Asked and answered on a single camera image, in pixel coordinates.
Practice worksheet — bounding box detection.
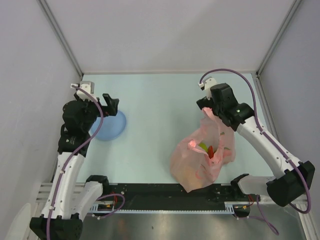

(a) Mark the green fake fruit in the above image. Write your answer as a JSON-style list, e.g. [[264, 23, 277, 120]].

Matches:
[[198, 142, 208, 153]]

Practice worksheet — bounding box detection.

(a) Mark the blue plastic plate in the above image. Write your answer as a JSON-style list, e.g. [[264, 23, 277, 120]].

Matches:
[[95, 110, 127, 141]]

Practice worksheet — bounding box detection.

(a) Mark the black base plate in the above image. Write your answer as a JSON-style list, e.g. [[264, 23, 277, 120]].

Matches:
[[108, 183, 256, 211]]

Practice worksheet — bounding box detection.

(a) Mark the white cable duct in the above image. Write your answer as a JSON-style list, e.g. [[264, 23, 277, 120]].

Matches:
[[89, 201, 251, 215]]

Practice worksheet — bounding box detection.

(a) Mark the pink plastic bag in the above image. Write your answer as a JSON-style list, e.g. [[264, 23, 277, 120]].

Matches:
[[170, 107, 236, 193]]

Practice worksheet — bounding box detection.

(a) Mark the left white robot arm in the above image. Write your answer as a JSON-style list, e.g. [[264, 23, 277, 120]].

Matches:
[[29, 93, 119, 240]]

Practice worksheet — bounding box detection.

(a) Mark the red fake watermelon slice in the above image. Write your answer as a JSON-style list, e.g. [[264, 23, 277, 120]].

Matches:
[[207, 145, 215, 159]]

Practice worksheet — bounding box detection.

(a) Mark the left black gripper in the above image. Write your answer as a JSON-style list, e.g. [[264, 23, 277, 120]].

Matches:
[[75, 92, 119, 132]]

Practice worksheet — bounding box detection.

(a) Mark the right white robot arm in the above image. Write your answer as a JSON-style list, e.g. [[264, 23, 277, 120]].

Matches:
[[196, 83, 315, 207]]

